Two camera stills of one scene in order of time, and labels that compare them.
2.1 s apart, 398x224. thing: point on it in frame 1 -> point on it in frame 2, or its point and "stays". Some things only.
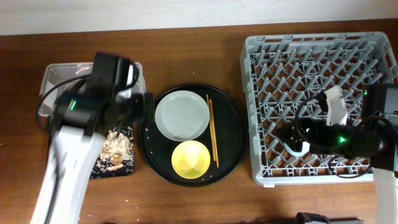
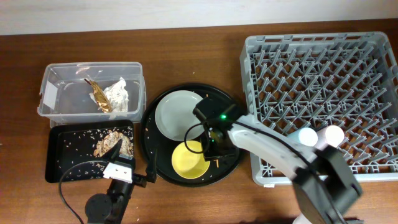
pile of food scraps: x=117 y=149 stays
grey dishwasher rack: x=283 y=76 stays
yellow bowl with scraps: x=191 y=159 stays
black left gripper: x=140 y=115 -> x=150 y=168
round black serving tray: x=199 y=135 stays
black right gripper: x=314 y=132 -> x=208 y=150
